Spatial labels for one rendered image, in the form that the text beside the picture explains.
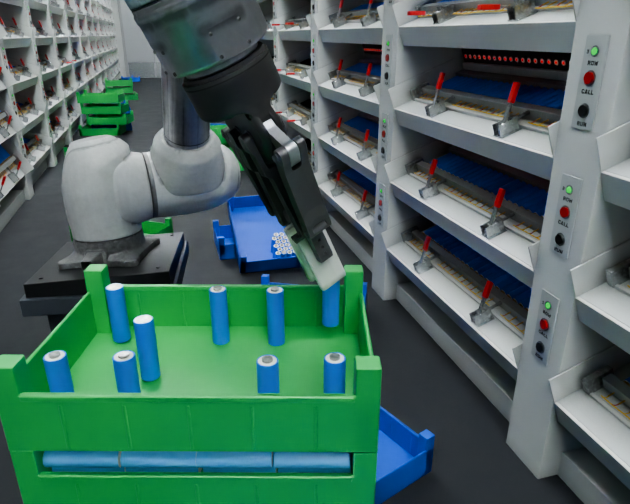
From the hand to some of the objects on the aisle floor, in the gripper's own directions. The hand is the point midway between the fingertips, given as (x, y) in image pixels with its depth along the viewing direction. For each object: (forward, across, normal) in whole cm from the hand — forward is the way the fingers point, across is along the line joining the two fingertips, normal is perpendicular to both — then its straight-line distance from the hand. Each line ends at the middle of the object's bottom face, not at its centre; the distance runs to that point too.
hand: (315, 251), depth 54 cm
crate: (+66, -126, +21) cm, 144 cm away
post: (+84, -138, +59) cm, 172 cm away
